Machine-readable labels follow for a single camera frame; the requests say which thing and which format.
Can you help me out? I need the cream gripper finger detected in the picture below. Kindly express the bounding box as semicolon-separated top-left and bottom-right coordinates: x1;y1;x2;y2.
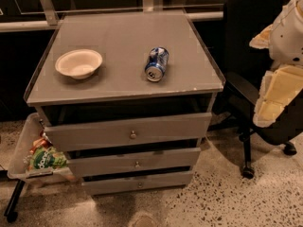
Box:
249;25;273;49
253;65;303;128

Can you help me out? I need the grey top drawer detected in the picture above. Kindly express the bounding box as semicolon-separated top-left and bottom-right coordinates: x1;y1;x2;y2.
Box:
45;113;211;151

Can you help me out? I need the grey drawer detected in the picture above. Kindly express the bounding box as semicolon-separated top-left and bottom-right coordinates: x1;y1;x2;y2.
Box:
81;171;193;195
45;113;211;151
67;148;201;177

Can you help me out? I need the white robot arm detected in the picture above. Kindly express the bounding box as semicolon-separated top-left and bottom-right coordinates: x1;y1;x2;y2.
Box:
249;0;303;128

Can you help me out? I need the grey middle drawer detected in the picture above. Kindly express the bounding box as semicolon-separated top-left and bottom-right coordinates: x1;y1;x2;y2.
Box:
67;148;201;177

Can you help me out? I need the grey bottom drawer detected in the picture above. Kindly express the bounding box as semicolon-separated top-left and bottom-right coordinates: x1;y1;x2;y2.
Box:
81;171;193;195

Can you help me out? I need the grey drawer cabinet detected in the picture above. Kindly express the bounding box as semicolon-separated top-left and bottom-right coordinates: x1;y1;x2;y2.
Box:
25;12;224;183

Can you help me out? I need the black office chair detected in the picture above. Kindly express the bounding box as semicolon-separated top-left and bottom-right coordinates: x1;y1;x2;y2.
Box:
213;0;303;179

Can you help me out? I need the blue soda can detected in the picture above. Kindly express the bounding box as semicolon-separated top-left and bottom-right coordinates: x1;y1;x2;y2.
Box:
145;47;169;82

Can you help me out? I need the white paper bowl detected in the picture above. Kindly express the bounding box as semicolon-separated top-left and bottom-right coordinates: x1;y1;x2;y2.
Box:
55;49;102;79

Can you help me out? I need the metal railing bar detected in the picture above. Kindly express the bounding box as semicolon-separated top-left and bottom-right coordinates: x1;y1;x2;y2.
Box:
0;0;223;32

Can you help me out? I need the red snack bag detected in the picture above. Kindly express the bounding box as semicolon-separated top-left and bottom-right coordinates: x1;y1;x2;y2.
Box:
30;131;52;153

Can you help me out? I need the green chip bag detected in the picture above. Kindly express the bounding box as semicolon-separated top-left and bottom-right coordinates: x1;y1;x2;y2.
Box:
28;147;67;170

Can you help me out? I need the clear plastic side bin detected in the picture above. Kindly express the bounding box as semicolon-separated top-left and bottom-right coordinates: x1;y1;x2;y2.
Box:
8;113;77;185

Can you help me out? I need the black stand leg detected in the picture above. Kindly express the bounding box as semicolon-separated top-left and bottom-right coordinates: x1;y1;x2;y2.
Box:
4;180;25;223

